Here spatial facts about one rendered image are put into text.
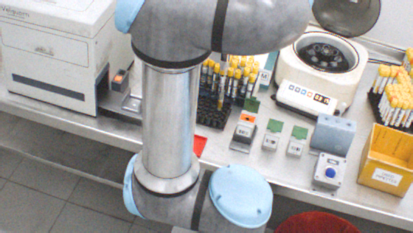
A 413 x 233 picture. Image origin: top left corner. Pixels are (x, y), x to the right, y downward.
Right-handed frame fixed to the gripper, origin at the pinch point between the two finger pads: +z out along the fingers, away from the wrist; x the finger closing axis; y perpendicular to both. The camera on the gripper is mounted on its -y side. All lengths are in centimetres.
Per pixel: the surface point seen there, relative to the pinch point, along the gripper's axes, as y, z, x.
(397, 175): -48, 11, 10
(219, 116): -0.8, 15.3, 1.9
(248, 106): -7.7, 8.8, 2.6
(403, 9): -46, -1, -51
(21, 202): 79, 106, -9
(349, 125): -33.9, 7.7, 0.4
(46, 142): 71, 79, -23
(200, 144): 1.3, 17.5, 11.6
